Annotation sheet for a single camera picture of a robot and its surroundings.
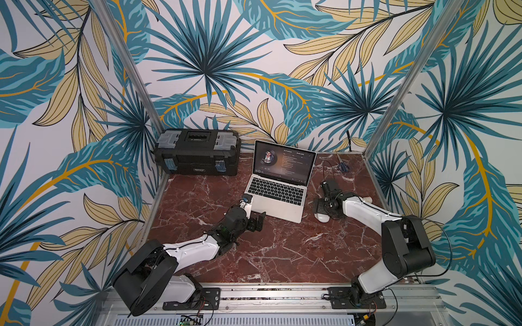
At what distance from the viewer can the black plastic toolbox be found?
0.99 metres

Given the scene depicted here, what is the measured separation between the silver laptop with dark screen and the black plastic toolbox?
0.43 ft

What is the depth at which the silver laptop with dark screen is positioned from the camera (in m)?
0.97
